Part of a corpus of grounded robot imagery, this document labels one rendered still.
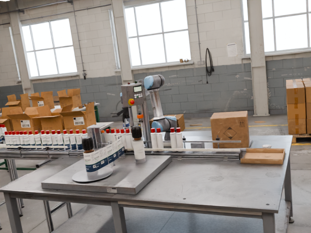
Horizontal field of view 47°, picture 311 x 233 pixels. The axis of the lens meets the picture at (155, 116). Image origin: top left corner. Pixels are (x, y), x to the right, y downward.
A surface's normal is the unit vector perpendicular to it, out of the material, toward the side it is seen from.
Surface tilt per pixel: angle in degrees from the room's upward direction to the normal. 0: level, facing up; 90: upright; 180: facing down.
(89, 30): 90
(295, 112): 90
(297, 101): 91
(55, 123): 90
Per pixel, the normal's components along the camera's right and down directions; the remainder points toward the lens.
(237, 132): -0.27, 0.22
